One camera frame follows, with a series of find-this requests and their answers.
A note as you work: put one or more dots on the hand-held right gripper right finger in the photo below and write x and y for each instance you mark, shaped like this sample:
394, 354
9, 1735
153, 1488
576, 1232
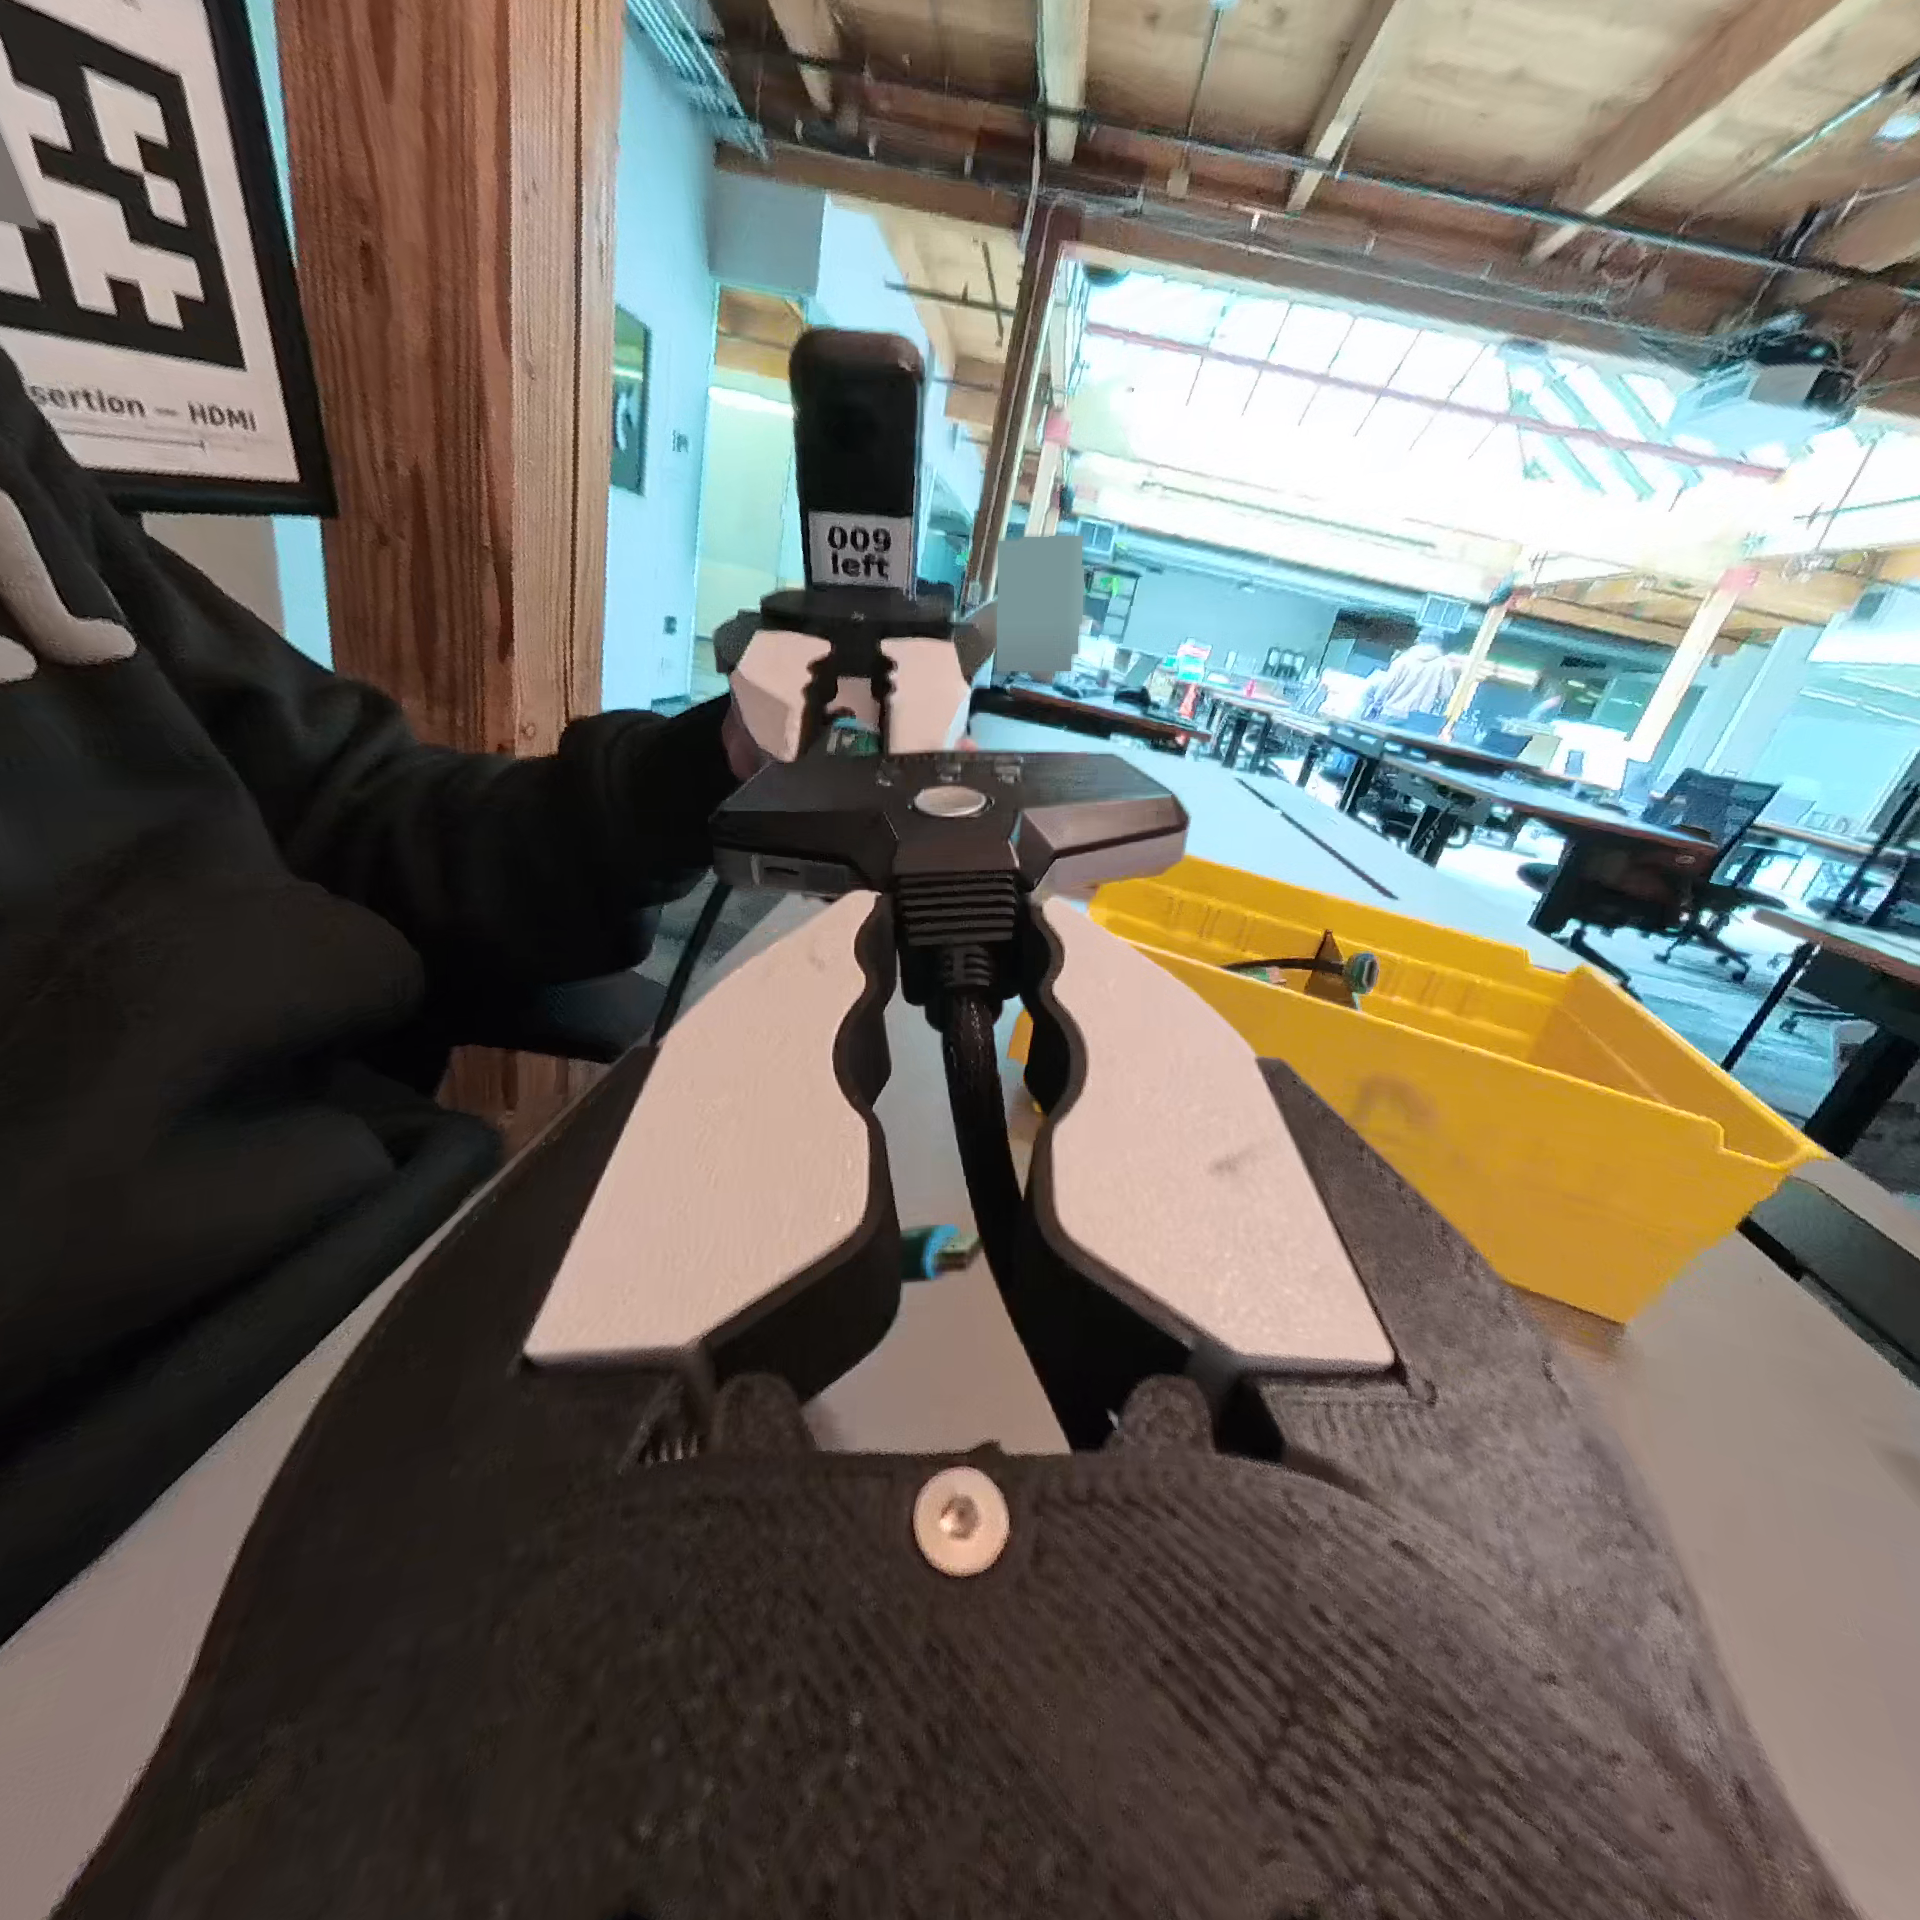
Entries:
1201, 1185

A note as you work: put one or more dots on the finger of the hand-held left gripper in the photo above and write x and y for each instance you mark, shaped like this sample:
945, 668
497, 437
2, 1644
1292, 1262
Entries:
776, 694
926, 694

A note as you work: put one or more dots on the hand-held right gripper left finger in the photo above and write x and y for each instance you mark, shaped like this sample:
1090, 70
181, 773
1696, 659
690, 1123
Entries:
720, 1172

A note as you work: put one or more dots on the black silver switch box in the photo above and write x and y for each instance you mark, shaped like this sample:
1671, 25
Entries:
841, 802

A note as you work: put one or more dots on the yellow plastic bin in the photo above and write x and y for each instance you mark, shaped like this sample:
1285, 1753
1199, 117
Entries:
1500, 1141

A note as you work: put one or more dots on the person's left forearm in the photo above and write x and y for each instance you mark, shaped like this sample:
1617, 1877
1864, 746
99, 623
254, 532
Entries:
525, 839

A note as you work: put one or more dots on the grey desk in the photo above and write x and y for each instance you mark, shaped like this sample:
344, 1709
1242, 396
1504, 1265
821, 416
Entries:
1726, 1426

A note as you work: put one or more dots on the dark work table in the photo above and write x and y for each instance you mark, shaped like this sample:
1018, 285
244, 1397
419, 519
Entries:
1500, 798

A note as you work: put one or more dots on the black office chair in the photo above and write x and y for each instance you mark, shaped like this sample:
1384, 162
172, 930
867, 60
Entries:
1680, 864

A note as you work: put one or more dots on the person in black hoodie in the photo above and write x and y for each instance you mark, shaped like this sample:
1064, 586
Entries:
152, 930

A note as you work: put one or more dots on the ceiling projector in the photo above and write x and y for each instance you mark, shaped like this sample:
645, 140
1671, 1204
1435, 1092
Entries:
1772, 384

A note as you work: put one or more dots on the small framed wall picture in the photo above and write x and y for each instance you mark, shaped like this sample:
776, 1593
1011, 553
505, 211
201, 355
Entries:
629, 400

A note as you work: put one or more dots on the wooden post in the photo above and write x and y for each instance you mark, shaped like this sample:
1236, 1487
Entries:
452, 377

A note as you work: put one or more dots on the framed wall poster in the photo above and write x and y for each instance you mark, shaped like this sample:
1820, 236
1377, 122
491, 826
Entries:
138, 227

